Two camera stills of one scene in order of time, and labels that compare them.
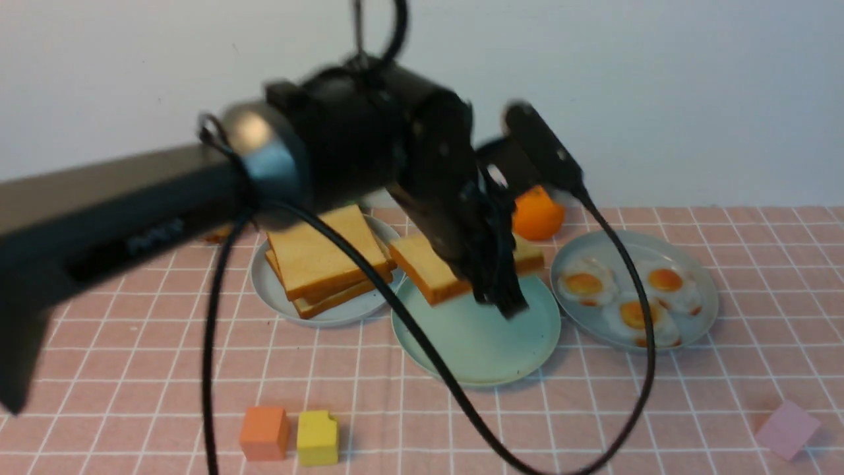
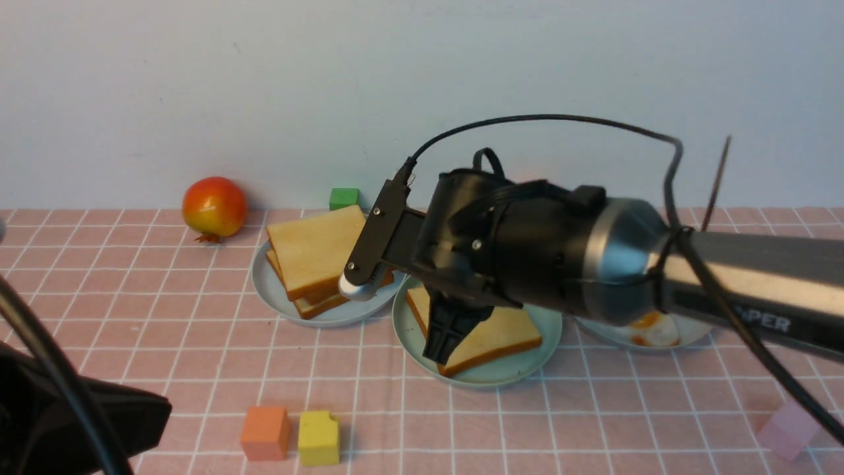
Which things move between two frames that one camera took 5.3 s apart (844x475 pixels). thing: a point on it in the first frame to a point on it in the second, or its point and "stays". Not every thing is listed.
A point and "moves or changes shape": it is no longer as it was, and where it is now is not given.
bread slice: x=434 y=278 moves or changes shape
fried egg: x=624 y=313 stays
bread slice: x=310 y=260 stays
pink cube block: x=788 y=431 stays
